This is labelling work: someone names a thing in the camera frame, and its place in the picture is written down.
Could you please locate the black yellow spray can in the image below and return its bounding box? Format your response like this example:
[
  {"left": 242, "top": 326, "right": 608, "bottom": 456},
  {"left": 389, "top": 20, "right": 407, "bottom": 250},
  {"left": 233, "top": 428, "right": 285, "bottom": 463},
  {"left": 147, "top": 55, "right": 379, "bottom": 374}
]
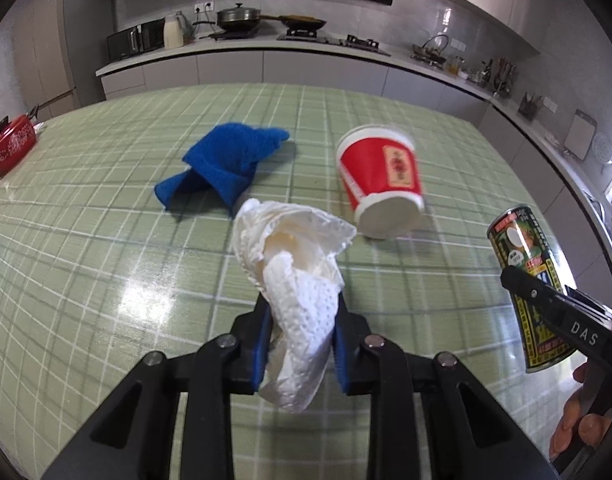
[{"left": 487, "top": 205, "right": 581, "bottom": 373}]

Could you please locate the white paper towel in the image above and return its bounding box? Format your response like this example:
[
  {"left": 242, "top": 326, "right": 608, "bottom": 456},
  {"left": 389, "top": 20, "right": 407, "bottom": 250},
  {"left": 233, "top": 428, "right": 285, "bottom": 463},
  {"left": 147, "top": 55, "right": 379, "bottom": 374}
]
[{"left": 232, "top": 198, "right": 357, "bottom": 413}]

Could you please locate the black microwave oven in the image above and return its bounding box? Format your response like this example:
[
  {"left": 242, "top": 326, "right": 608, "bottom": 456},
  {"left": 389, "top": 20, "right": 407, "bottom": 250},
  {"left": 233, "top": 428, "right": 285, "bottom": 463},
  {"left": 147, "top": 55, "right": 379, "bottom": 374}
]
[{"left": 106, "top": 18, "right": 165, "bottom": 62}]

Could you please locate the red paper cup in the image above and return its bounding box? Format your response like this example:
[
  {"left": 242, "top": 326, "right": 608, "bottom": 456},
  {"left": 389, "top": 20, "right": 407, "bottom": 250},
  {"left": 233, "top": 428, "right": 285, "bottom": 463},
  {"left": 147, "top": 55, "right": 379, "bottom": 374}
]
[{"left": 336, "top": 124, "right": 425, "bottom": 240}]

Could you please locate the grey pan with lid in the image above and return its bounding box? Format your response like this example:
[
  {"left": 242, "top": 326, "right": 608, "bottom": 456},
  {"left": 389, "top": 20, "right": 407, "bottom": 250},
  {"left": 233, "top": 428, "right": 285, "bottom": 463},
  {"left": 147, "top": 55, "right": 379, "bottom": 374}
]
[{"left": 217, "top": 2, "right": 279, "bottom": 32}]

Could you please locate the red pot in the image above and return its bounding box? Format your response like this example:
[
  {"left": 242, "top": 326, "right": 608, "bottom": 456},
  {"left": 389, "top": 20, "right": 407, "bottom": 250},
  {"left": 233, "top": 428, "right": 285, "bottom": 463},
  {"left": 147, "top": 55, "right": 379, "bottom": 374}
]
[{"left": 0, "top": 114, "right": 37, "bottom": 177}]

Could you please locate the wok with wooden handle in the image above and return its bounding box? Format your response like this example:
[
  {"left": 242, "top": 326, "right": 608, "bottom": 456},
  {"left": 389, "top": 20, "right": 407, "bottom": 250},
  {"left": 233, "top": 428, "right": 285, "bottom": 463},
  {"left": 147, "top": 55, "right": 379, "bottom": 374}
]
[{"left": 260, "top": 14, "right": 327, "bottom": 32}]

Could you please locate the white cutting board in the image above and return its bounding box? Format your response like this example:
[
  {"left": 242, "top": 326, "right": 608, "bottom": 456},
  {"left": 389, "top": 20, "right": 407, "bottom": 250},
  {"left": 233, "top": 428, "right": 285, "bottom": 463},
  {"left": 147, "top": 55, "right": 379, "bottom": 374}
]
[{"left": 564, "top": 108, "right": 598, "bottom": 160}]

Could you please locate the black gas stove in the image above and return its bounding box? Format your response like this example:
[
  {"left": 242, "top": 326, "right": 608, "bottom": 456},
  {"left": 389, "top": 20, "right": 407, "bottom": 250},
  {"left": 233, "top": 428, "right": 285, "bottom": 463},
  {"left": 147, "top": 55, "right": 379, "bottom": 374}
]
[{"left": 278, "top": 29, "right": 389, "bottom": 56}]

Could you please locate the knife rack with utensils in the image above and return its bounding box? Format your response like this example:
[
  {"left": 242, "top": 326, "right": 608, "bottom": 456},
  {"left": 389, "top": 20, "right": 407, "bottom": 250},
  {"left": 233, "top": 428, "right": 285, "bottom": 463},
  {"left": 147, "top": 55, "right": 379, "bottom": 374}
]
[{"left": 477, "top": 58, "right": 517, "bottom": 99}]

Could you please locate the white jug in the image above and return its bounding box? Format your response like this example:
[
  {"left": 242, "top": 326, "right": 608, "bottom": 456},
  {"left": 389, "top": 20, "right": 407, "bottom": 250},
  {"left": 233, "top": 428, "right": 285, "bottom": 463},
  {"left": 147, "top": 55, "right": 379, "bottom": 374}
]
[{"left": 163, "top": 14, "right": 184, "bottom": 50}]

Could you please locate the black utensil holder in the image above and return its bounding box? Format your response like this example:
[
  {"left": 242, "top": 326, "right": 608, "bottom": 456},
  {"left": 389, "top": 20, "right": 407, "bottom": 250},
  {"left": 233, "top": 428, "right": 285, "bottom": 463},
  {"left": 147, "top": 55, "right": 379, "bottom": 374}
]
[{"left": 517, "top": 92, "right": 543, "bottom": 122}]

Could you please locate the beige refrigerator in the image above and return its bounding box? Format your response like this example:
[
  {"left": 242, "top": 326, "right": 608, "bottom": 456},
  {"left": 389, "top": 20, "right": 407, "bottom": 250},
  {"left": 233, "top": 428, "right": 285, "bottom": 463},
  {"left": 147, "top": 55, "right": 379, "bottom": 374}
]
[{"left": 13, "top": 0, "right": 114, "bottom": 120}]

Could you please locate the right hand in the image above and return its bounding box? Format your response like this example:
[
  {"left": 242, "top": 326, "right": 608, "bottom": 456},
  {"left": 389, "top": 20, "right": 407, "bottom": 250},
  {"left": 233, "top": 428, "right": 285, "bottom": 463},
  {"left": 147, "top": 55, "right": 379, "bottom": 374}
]
[{"left": 548, "top": 388, "right": 612, "bottom": 460}]

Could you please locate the blue cloth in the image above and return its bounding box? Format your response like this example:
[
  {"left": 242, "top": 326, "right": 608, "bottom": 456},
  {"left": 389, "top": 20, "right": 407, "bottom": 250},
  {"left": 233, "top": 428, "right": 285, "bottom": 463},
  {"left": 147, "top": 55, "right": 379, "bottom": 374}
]
[{"left": 154, "top": 122, "right": 289, "bottom": 214}]

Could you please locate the grey lower cabinets counter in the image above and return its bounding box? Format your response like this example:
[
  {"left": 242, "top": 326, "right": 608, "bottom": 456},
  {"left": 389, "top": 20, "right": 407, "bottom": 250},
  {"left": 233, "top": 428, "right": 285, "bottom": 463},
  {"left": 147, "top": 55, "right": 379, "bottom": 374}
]
[{"left": 97, "top": 38, "right": 612, "bottom": 305}]

